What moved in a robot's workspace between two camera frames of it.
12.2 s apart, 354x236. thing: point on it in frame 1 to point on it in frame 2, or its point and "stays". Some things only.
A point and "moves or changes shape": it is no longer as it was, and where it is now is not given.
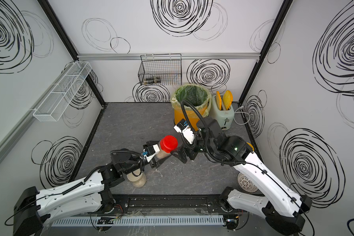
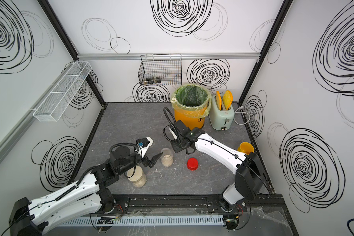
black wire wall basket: [163, 68] stays
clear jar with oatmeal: [162, 154] moves or changes shape
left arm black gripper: [157, 163] to [154, 160]
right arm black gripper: [182, 155] to [176, 148]
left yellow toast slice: [219, 100] stays
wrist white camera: [149, 152] to [143, 144]
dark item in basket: [150, 80] stays
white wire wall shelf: [53, 105] stays
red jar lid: [168, 143] to [192, 163]
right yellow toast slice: [227, 100] stays
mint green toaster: [224, 118] stays
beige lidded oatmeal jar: [138, 181] stays
